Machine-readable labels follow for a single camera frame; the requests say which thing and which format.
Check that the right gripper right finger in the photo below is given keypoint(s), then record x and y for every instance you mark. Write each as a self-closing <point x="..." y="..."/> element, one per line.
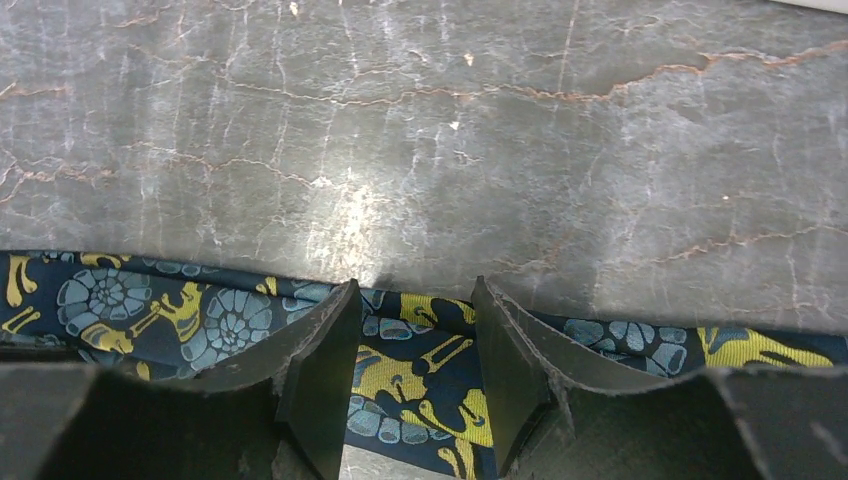
<point x="558" y="409"/>

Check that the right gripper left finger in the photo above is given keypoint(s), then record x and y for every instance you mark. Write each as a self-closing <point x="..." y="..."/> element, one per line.
<point x="277" y="410"/>

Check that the blue yellow patterned tie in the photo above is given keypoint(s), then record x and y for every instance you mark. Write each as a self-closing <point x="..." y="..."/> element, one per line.
<point x="99" y="353"/>

